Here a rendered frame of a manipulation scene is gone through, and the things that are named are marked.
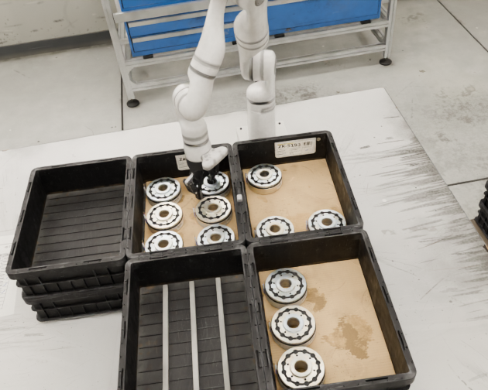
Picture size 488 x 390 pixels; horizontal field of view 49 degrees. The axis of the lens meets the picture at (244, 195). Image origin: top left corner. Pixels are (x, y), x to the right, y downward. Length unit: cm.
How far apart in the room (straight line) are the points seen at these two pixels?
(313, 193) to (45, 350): 85
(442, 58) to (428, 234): 229
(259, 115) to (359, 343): 80
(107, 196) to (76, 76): 235
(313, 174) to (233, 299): 50
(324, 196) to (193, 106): 48
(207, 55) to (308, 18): 213
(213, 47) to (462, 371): 98
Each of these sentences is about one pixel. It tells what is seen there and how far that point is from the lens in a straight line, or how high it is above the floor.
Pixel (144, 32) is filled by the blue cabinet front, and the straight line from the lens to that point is 331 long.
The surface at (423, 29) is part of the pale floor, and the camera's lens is 418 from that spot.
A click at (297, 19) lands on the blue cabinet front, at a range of 341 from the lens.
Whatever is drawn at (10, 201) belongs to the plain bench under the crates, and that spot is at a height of 70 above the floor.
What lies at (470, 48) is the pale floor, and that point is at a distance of 401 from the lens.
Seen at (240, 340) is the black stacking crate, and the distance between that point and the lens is 131.
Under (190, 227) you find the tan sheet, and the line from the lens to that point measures 154.
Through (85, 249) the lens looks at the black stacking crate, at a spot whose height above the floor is 83.
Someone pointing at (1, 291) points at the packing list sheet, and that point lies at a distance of 175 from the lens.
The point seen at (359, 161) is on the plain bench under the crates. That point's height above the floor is 70.
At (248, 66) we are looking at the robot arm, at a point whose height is 110.
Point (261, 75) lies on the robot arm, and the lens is 166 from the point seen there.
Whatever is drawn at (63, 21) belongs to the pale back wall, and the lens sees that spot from 426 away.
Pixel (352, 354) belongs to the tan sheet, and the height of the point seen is 83.
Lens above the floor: 196
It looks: 45 degrees down
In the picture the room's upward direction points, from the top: 6 degrees counter-clockwise
